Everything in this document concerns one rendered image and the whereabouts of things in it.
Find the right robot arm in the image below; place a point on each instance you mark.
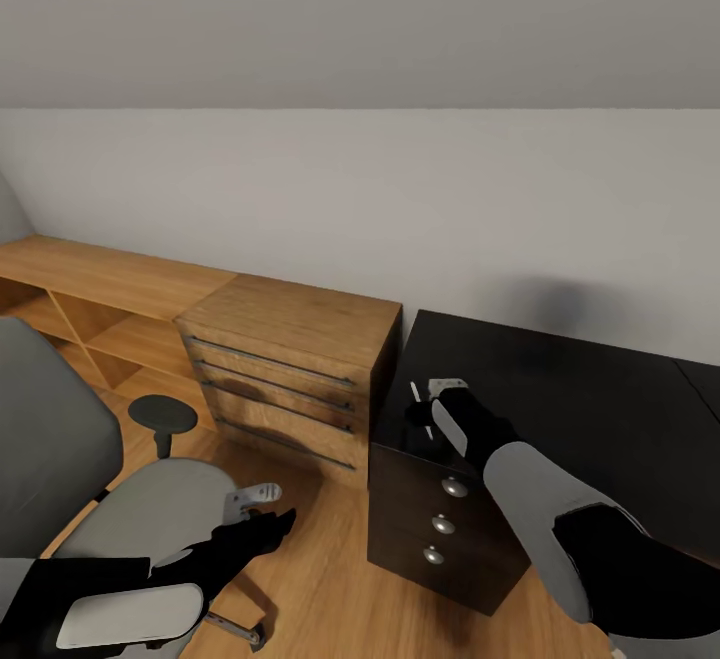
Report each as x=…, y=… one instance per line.
x=595, y=559

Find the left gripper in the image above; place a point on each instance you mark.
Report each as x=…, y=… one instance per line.
x=259, y=535

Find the desk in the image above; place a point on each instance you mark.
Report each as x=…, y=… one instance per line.
x=642, y=429

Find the swivel chair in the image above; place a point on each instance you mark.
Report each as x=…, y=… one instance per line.
x=61, y=446

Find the bookcase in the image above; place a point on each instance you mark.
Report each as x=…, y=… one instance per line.
x=123, y=311
x=27, y=263

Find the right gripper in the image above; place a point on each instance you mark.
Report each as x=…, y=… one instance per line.
x=420, y=413

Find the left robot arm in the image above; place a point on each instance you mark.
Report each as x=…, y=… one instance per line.
x=92, y=608

